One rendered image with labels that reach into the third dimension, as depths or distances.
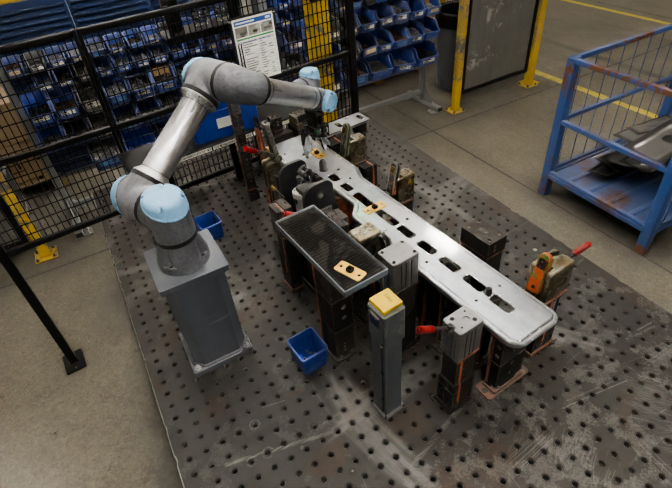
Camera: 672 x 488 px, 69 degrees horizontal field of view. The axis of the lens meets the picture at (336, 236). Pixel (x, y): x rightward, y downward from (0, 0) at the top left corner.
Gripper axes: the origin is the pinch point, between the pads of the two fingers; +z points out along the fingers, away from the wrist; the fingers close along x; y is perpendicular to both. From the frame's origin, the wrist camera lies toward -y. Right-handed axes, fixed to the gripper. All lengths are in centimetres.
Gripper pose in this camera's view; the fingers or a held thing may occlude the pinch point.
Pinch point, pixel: (314, 150)
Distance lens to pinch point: 210.0
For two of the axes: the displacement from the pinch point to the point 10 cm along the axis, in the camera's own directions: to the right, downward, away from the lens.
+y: 5.6, 4.8, -6.7
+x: 8.2, -3.9, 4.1
